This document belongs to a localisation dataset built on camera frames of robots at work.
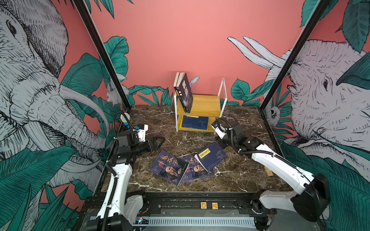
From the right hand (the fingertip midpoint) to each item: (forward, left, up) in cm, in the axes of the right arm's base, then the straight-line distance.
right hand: (216, 133), depth 80 cm
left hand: (-5, +31, +2) cm, 32 cm away
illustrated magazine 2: (-14, +12, -20) cm, 27 cm away
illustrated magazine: (-13, +28, -18) cm, 36 cm away
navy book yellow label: (+20, +12, -15) cm, 27 cm away
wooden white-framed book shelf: (+16, +5, 0) cm, 17 cm away
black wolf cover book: (+20, +18, +12) cm, 30 cm away
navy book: (-5, +2, -20) cm, 21 cm away
